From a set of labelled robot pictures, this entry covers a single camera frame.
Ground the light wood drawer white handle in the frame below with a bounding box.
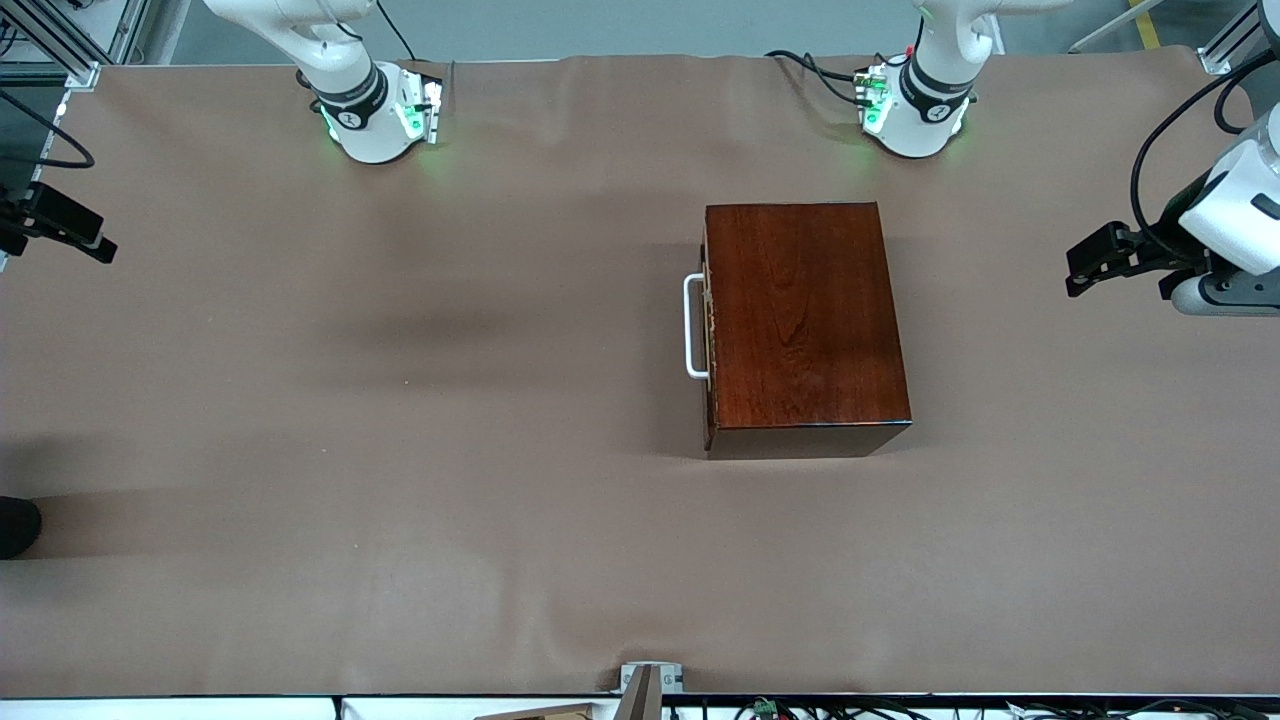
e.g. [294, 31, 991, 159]
[683, 232, 718, 451]

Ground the black left base cable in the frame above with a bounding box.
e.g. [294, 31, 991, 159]
[764, 48, 883, 107]

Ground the black rounded object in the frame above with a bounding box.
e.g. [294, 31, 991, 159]
[0, 496, 44, 561]

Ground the brown table cloth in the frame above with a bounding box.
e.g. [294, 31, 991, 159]
[0, 45, 1280, 698]

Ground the dark brown wooden cabinet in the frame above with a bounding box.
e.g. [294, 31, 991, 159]
[700, 201, 913, 461]

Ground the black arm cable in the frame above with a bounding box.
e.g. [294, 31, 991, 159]
[1129, 48, 1280, 263]
[0, 90, 97, 170]

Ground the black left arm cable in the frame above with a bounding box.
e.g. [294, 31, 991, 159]
[1129, 48, 1280, 263]

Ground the black right base cable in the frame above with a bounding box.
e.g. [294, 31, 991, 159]
[374, 0, 419, 63]

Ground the brown wooden board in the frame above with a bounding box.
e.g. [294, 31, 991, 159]
[473, 703, 598, 720]

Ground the bundle of black cables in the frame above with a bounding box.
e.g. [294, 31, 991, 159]
[665, 698, 1280, 720]

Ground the black base cable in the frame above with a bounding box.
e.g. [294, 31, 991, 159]
[374, 0, 419, 63]
[764, 48, 883, 107]

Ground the aluminium bracket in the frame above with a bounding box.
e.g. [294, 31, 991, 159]
[619, 662, 685, 694]

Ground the aluminium frame corner profile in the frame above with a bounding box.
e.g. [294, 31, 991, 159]
[1198, 0, 1280, 77]

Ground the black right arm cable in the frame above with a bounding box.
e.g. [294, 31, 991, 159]
[0, 90, 97, 170]

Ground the aluminium frame with diagonal bars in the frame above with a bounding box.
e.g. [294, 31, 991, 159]
[0, 0, 153, 89]

